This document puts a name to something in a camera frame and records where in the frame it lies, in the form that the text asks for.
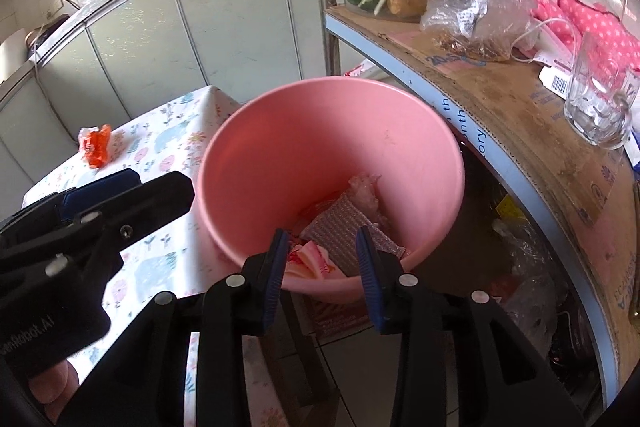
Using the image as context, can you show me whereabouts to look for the floral bear print tablecloth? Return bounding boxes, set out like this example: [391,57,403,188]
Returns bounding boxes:
[22,86,281,427]

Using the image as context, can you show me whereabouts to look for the red print carton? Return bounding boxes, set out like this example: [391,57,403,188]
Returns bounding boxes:
[310,294,376,340]

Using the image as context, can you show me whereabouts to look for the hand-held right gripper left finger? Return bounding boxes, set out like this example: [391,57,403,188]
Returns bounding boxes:
[60,228,291,427]

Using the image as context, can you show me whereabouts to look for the glass mug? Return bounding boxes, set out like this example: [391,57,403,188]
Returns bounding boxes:
[564,31,635,150]

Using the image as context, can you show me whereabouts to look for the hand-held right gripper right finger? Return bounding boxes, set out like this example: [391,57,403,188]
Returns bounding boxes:
[356,225,586,427]

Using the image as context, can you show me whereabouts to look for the brown cardboard sheet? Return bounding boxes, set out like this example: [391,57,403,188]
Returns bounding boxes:
[327,4,636,228]

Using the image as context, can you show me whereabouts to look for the grey kitchen cabinet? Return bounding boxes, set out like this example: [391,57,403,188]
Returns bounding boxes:
[0,0,351,168]

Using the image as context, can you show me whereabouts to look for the pink plastic bucket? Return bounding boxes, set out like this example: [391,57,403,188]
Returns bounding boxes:
[196,77,467,304]

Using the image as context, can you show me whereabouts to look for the red white wrapper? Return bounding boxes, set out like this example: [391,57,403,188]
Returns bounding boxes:
[285,241,348,282]

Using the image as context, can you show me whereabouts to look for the white plastic bag red print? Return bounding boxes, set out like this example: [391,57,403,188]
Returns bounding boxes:
[342,61,396,82]

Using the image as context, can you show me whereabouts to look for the orange wrapper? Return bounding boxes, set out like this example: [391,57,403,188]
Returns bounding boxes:
[77,124,113,168]

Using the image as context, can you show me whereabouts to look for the white cable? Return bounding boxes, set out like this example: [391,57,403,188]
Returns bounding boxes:
[512,17,581,60]

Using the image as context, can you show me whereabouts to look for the silver scouring cloth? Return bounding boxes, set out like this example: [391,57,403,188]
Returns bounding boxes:
[300,194,407,269]

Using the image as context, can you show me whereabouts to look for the crumpled clear plastic bag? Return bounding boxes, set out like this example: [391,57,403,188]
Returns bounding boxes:
[492,217,573,348]

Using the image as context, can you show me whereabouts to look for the clear plastic wrap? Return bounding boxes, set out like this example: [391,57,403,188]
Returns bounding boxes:
[347,174,385,228]

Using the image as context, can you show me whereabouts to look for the pink polka dot cloth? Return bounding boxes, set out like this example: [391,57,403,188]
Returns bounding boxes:
[522,0,640,72]

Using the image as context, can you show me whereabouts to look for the white barcode box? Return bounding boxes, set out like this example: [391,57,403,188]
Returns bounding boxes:
[539,57,576,100]

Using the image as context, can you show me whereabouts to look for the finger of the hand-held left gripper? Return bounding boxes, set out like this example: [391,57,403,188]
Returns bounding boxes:
[65,171,196,258]
[0,168,143,235]

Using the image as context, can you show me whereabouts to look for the person's left hand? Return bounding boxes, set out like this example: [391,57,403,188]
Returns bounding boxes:
[27,359,81,425]

